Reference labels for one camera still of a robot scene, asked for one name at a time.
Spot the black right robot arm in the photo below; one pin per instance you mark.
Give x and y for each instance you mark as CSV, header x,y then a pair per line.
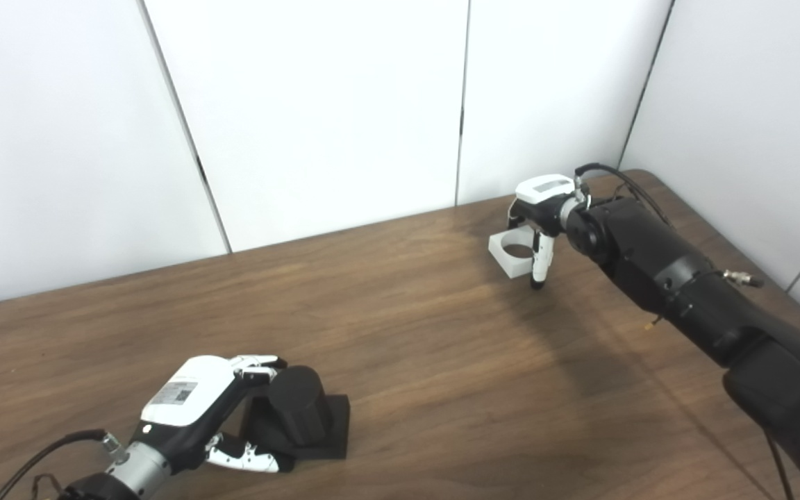
x,y
685,285

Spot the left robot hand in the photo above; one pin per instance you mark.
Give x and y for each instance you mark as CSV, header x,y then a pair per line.
x,y
185,396

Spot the black peg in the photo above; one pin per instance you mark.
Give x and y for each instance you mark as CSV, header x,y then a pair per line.
x,y
296,410

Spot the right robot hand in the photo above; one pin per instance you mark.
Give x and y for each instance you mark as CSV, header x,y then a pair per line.
x,y
544,201

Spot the white square piece with hole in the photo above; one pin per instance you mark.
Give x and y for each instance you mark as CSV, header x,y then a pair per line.
x,y
504,260

